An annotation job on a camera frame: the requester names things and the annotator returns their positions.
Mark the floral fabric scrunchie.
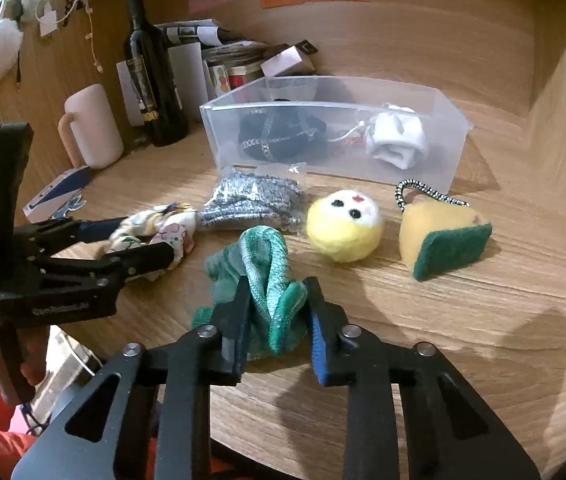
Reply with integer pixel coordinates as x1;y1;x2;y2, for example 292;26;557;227
98;203;197;282

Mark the yellow plush ball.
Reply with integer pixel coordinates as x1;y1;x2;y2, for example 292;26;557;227
306;190;384;263

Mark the green striped cloth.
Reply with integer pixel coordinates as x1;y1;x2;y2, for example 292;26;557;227
192;226;308;361

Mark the silver scrubber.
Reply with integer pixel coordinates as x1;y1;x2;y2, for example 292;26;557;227
197;162;309;233

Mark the fruit picture card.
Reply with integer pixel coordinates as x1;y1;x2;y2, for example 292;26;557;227
209;64;232;98

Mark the blue cartoon character sticker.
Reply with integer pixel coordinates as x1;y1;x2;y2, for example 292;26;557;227
52;194;86;219

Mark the blue white small box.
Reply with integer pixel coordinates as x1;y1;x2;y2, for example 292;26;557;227
22;166;92;223

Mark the red small box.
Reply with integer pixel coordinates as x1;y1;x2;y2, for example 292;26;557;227
228;65;263;90

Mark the clear plastic storage bin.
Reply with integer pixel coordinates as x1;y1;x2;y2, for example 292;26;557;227
200;76;473;192

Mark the small white cardboard box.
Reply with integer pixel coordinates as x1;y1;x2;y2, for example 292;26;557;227
260;40;319;78

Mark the yellow green sponge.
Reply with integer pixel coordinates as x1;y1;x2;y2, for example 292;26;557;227
398;200;492;282

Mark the dark wine bottle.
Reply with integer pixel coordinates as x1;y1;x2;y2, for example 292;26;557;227
124;0;188;148

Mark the black patterned cloth pouch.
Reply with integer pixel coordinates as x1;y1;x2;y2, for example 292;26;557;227
237;107;328;162

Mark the stack of papers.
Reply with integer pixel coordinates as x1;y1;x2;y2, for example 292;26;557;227
202;40;287;66

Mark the black white braided cord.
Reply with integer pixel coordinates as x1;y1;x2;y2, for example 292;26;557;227
394;178;471;214

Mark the white cloth with strings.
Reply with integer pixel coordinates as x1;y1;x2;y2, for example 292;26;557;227
328;103;429;170

